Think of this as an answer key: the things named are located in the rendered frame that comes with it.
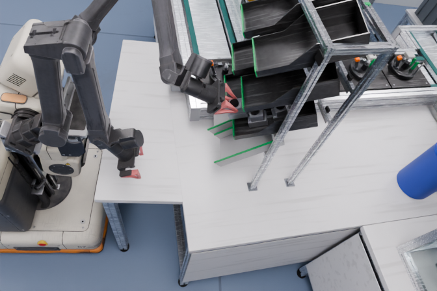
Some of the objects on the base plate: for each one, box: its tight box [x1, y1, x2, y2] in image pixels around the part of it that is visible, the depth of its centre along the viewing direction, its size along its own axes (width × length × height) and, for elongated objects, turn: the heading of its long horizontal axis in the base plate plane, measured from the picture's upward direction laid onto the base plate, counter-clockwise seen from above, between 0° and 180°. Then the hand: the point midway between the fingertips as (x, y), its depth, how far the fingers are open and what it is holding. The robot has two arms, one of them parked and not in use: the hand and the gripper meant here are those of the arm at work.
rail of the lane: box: [170, 0, 201, 121], centre depth 178 cm, size 6×89×11 cm, turn 5°
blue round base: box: [397, 142, 437, 199], centre depth 146 cm, size 16×16×27 cm
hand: (235, 105), depth 115 cm, fingers closed on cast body, 4 cm apart
